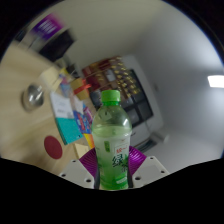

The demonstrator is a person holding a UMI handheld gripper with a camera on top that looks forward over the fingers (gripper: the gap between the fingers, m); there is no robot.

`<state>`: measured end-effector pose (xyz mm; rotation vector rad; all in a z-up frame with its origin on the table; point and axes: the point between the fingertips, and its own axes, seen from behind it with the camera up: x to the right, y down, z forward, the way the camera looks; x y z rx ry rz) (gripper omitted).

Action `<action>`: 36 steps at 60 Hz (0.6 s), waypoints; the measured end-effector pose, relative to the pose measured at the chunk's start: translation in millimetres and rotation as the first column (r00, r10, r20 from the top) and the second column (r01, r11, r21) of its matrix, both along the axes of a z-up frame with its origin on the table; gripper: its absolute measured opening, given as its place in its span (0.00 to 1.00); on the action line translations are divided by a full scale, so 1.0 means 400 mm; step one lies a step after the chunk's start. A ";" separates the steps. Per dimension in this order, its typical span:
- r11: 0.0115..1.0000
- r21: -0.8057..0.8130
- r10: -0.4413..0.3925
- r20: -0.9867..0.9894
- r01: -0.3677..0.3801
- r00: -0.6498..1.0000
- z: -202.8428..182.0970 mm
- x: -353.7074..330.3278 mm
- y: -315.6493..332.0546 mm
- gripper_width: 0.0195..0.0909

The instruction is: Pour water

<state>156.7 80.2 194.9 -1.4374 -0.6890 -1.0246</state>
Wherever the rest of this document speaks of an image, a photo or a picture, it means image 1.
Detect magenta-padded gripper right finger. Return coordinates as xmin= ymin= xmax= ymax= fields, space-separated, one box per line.
xmin=127 ymin=145 xmax=170 ymax=189

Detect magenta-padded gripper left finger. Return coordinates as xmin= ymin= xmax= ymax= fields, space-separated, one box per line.
xmin=59 ymin=148 xmax=98 ymax=190

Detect green drink bottle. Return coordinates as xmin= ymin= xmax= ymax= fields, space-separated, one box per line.
xmin=91 ymin=89 xmax=133 ymax=191

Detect large beige notebook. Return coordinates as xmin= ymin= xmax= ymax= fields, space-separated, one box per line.
xmin=72 ymin=142 xmax=90 ymax=159

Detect white air conditioner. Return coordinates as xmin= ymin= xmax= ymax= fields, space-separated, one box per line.
xmin=134 ymin=131 xmax=166 ymax=154

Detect flat round red coaster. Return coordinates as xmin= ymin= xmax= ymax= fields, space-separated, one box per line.
xmin=43 ymin=135 xmax=64 ymax=160

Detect teal book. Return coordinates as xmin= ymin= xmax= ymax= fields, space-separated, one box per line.
xmin=54 ymin=116 xmax=84 ymax=146

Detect white booklet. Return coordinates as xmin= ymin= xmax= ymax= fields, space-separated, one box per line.
xmin=49 ymin=91 xmax=75 ymax=120

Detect yellow gift box red ribbon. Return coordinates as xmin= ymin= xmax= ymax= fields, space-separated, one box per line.
xmin=69 ymin=77 xmax=93 ymax=101

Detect small metal cup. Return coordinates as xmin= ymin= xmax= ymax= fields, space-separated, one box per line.
xmin=21 ymin=83 xmax=46 ymax=113

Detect small beige notepad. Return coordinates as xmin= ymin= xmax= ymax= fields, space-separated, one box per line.
xmin=38 ymin=66 xmax=63 ymax=93

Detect ceiling tube light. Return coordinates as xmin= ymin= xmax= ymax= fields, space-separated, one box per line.
xmin=207 ymin=74 xmax=224 ymax=89

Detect purple sign board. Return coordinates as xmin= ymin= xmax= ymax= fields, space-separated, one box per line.
xmin=31 ymin=13 xmax=66 ymax=43

